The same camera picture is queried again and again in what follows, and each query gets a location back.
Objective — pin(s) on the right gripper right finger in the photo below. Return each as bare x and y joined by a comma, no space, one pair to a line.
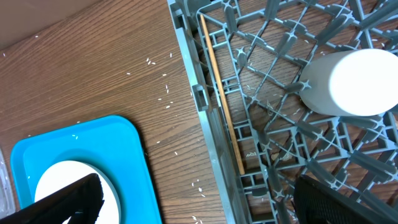
314,202

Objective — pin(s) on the wooden chopstick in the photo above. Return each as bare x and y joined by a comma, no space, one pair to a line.
224,102

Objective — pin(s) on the large white plate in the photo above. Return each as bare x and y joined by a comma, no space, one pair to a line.
65,173

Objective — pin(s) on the grey dishwasher rack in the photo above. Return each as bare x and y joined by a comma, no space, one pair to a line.
261,48

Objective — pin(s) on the clear plastic bin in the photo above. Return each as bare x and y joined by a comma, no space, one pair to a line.
7,206

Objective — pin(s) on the teal plastic tray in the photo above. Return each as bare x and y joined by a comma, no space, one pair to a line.
111,144

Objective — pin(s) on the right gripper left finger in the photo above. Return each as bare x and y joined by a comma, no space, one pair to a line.
77,203

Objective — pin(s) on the white cup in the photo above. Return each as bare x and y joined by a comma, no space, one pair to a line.
351,83

